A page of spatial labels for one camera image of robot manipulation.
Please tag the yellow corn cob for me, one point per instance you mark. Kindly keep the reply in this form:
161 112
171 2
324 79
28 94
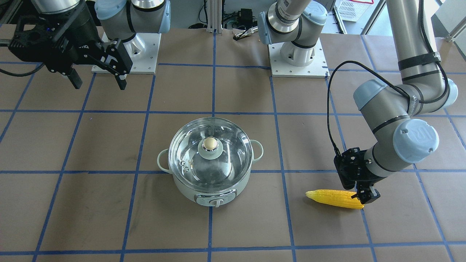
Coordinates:
337 198

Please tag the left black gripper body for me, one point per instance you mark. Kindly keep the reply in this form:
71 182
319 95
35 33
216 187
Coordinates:
368 194

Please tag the mint green electric pot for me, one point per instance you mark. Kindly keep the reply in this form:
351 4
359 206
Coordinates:
210 199

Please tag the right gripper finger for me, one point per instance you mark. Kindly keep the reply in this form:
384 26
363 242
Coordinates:
121 81
75 79

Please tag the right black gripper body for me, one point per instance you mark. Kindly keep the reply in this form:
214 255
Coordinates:
82 40

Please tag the glass pot lid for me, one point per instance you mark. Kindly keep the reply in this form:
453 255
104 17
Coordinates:
210 154

